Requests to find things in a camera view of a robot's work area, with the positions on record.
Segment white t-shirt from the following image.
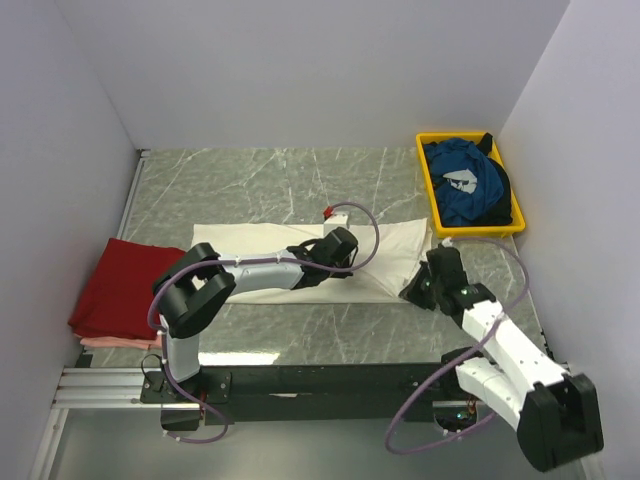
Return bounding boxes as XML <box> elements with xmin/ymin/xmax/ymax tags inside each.
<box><xmin>191</xmin><ymin>215</ymin><xmax>435</xmax><ymax>306</ymax></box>

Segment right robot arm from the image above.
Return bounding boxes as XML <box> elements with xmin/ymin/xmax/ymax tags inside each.
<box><xmin>389</xmin><ymin>243</ymin><xmax>604</xmax><ymax>472</ymax></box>

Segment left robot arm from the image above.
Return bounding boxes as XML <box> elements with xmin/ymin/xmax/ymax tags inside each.
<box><xmin>153</xmin><ymin>227</ymin><xmax>358</xmax><ymax>402</ymax></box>

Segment blue t-shirt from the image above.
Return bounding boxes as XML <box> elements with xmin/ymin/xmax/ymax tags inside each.
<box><xmin>423</xmin><ymin>137</ymin><xmax>504</xmax><ymax>227</ymax></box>

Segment yellow plastic bin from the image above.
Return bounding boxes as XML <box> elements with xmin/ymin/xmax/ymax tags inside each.
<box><xmin>415</xmin><ymin>131</ymin><xmax>525</xmax><ymax>238</ymax></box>

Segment black base beam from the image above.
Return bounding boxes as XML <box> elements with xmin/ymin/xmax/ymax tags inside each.
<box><xmin>140</xmin><ymin>363</ymin><xmax>472</xmax><ymax>431</ymax></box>

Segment red folded t-shirt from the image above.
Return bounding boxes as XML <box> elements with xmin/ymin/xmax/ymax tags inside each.
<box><xmin>68</xmin><ymin>238</ymin><xmax>184</xmax><ymax>340</ymax></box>

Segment pink folded t-shirt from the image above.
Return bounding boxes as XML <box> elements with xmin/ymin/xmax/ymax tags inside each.
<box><xmin>79</xmin><ymin>336</ymin><xmax>161</xmax><ymax>351</ymax></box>

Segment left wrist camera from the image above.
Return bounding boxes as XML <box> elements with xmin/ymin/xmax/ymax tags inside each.
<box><xmin>323</xmin><ymin>206</ymin><xmax>349</xmax><ymax>237</ymax></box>

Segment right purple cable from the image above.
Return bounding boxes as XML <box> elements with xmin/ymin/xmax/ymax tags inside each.
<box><xmin>384</xmin><ymin>236</ymin><xmax>531</xmax><ymax>456</ymax></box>

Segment aluminium frame rail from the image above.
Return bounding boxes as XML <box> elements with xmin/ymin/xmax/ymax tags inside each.
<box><xmin>29</xmin><ymin>362</ymin><xmax>606</xmax><ymax>480</ymax></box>

